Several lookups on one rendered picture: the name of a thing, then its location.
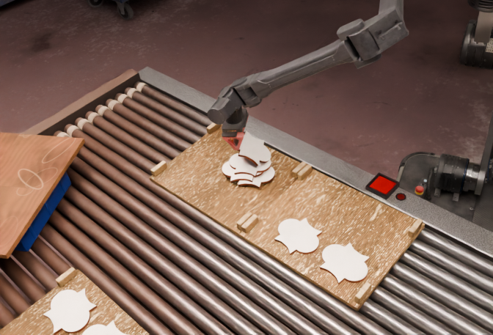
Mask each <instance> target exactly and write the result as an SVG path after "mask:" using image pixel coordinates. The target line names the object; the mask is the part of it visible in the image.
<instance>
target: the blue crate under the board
mask: <svg viewBox="0 0 493 335"><path fill-rule="evenodd" d="M70 185H71V181H70V178H69V177H68V175H67V172H65V173H64V175H63V176H62V178H61V180H60V181H59V182H58V184H57V185H56V187H55V189H54V190H53V191H52V193H51V195H50V196H49V198H48V199H47V201H46V202H45V204H44V205H43V207H42V208H41V210H40V212H39V213H38V214H37V216H36V217H35V219H34V220H33V222H32V223H31V225H30V226H29V228H28V229H27V231H26V233H25V234H24V236H23V237H22V238H21V240H20V242H19V243H18V245H17V246H16V247H15V249H14V250H17V251H28V250H29V249H30V248H31V247H32V244H33V243H34V242H35V240H36V239H37V236H38V235H39V234H40V232H41V231H42V229H43V227H44V226H45V224H46V223H47V221H48V219H49V218H50V217H51V215H52V213H53V212H54V210H55V209H56V206H57V205H58V204H59V202H60V201H61V199H62V197H63V196H64V195H65V193H66V191H67V189H68V188H69V187H70Z"/></svg>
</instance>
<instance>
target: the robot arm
mask: <svg viewBox="0 0 493 335"><path fill-rule="evenodd" d="M379 32H381V34H379ZM337 35H338V37H339V39H338V40H336V41H335V42H333V43H331V44H329V45H327V46H325V47H323V48H320V49H318V50H316V51H313V52H312V53H309V54H307V55H304V56H302V57H300V58H298V59H295V60H293V61H291V62H289V63H286V64H284V65H282V66H279V67H277V68H274V69H272V70H267V71H261V72H259V73H256V74H255V73H253V74H252V75H250V76H247V77H246V76H245V77H243V78H240V79H237V80H235V81H234V82H233V83H232V84H231V86H226V87H224V88H223V89H222V90H221V91H220V95H219V96H218V99H217V100H216V102H215V103H214V104H213V105H212V106H211V108H210V109H209V110H208V118H209V120H210V121H212V122H213V123H215V124H217V125H221V124H222V138H223V139H224V140H225V141H226V142H227V143H228V144H229V145H230V146H231V147H232V148H233V149H234V150H239V149H240V146H241V142H242V141H243V138H244V129H245V127H246V124H247V120H248V117H249V113H248V112H247V109H246V108H247V107H249V108H252V107H255V106H257V105H259V104H260V103H261V101H262V99H263V98H265V97H268V96H269V95H270V94H271V93H272V92H274V91H276V90H278V89H280V88H283V87H284V86H287V85H289V84H292V83H295V82H297V81H300V80H302V79H304V78H307V77H309V76H312V75H315V74H316V73H319V72H321V71H324V70H327V69H329V68H331V67H334V66H337V65H341V64H345V63H352V62H354V64H355V66H356V67H357V69H359V68H361V67H364V66H366V65H369V64H371V63H374V62H376V61H378V60H379V59H380V58H381V57H382V55H381V52H383V51H385V50H386V49H388V48H389V47H391V46H392V45H394V44H396V43H397V42H398V41H400V40H402V39H403V38H405V37H406V36H408V35H409V31H408V29H407V28H406V26H405V23H404V20H403V0H380V4H379V14H378V15H377V16H375V17H373V18H371V19H369V20H367V21H365V22H363V20H362V19H361V18H360V19H357V20H355V21H352V22H350V23H348V24H346V25H344V26H341V27H340V28H339V29H338V30H337ZM242 106H243V107H244V108H242ZM230 130H234V131H230ZM230 139H237V140H239V141H238V145H237V147H236V146H235V145H234V143H232V141H231V140H230Z"/></svg>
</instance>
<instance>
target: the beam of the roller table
mask: <svg viewBox="0 0 493 335"><path fill-rule="evenodd" d="M138 73H139V76H140V79H141V82H142V83H145V84H147V85H148V86H149V87H151V88H153V89H155V90H157V91H159V92H161V93H163V94H165V95H167V96H169V97H171V98H173V99H174V100H176V101H178V102H180V103H182V104H184V105H186V106H188V107H190V108H192V109H194V110H196V111H198V112H200V113H202V114H204V115H205V116H208V110H209V109H210V108H211V106H212V105H213V104H214V103H215V102H216V99H214V98H212V97H210V96H208V95H206V94H204V93H202V92H200V91H197V90H196V89H193V88H191V87H190V86H187V85H185V84H183V83H181V82H179V81H176V80H175V79H173V78H170V77H169V76H166V75H164V74H163V73H160V72H158V71H156V70H154V69H152V68H150V67H145V68H144V69H142V70H140V71H139V72H138ZM245 131H247V132H248V133H249V134H250V135H251V136H254V137H255V138H256V139H260V140H264V143H263V144H264V145H266V146H267V147H270V148H272V149H273V150H276V151H277V152H280V153H282V154H283V155H286V156H288V157H289V158H292V159H294V160H295V161H298V162H300V163H301V162H302V161H303V162H305V163H307V164H309V165H311V166H312V169H314V170H316V171H318V172H320V173H322V174H325V175H326V176H328V177H331V178H332V179H334V180H336V181H338V182H340V183H342V184H344V185H347V186H349V187H351V188H353V189H355V190H357V191H359V192H361V193H363V194H365V195H367V196H369V197H371V198H373V199H375V200H377V201H379V202H381V203H383V204H385V205H387V206H389V207H392V208H394V209H396V210H398V211H400V212H402V213H404V214H406V215H408V216H410V217H412V218H414V219H416V220H417V219H418V218H420V219H421V220H423V223H424V224H425V228H426V229H429V230H431V231H432V232H435V233H437V234H438V235H441V236H443V237H444V238H447V239H448V240H450V241H452V242H454V243H456V244H458V245H460V246H462V247H464V248H466V249H468V250H470V251H472V252H474V253H476V254H478V255H480V256H481V257H483V258H485V259H487V260H489V261H491V262H493V232H491V231H489V230H487V229H484V228H483V227H480V226H478V225H477V224H474V223H472V222H471V221H468V220H466V219H464V218H462V217H460V216H458V215H456V214H454V213H452V212H450V211H447V210H445V209H443V208H441V207H439V206H437V205H435V204H433V203H431V202H428V201H426V200H424V199H422V198H420V197H418V196H416V195H414V194H412V193H409V192H408V191H405V190H404V189H402V188H399V187H398V188H397V189H396V190H395V191H394V192H393V193H392V195H391V196H390V197H389V198H388V199H387V200H386V199H383V198H381V197H380V196H377V195H375V194H373V193H371V192H370V191H367V190H365V186H366V185H367V184H368V183H369V182H370V181H371V180H372V179H373V178H374V177H375V175H373V174H370V173H368V172H366V171H364V170H362V169H360V168H358V167H356V166H354V165H351V164H350V163H347V162H345V161H343V160H341V159H339V158H337V157H335V156H333V155H330V154H329V153H327V152H324V151H323V150H320V149H318V148H317V147H314V146H312V145H310V144H308V143H306V142H304V141H302V140H300V139H298V138H296V137H293V136H291V135H289V134H287V133H285V132H283V131H281V130H279V129H277V128H274V127H272V126H270V125H268V124H266V123H264V122H262V121H260V120H258V119H255V118H254V117H251V116H249V117H248V120H247V123H246V127H245V129H244V133H245ZM399 193H402V194H405V195H406V199H405V200H403V201H400V200H397V199H396V198H395V195H396V194H399Z"/></svg>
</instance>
